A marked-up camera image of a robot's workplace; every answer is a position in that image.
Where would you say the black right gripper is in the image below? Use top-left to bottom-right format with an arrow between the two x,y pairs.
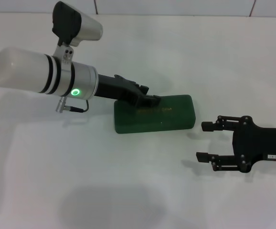
196,115 -> 276,173

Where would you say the black cable with silver plug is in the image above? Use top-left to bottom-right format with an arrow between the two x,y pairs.
55,96 -> 90,113

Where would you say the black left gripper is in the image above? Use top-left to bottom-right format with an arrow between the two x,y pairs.
94,73 -> 163,108

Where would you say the green glasses case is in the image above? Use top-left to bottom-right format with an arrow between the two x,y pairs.
113,94 -> 197,135

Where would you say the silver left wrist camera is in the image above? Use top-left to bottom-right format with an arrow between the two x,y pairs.
52,1 -> 104,65

